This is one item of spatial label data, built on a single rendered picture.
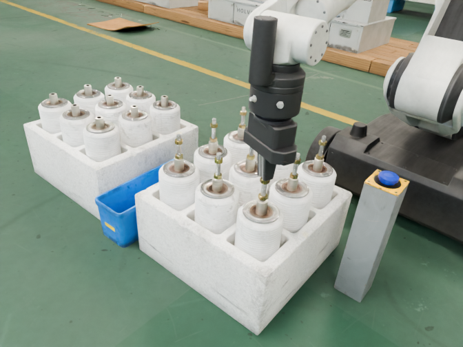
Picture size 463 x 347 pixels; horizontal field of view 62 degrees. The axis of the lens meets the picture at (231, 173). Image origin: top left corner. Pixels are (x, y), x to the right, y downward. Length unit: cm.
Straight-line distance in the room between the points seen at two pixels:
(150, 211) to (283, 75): 48
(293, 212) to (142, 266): 41
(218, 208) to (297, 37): 39
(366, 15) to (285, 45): 233
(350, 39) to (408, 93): 191
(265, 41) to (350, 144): 72
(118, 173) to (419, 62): 82
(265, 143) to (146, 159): 57
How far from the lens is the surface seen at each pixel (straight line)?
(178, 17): 385
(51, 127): 130
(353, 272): 96
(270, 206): 79
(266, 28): 57
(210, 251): 83
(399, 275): 112
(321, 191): 94
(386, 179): 82
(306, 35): 58
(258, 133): 68
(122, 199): 112
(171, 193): 89
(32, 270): 108
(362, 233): 89
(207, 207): 81
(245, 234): 77
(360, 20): 293
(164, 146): 119
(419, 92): 101
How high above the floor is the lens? 72
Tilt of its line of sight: 32 degrees down
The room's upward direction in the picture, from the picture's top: 4 degrees clockwise
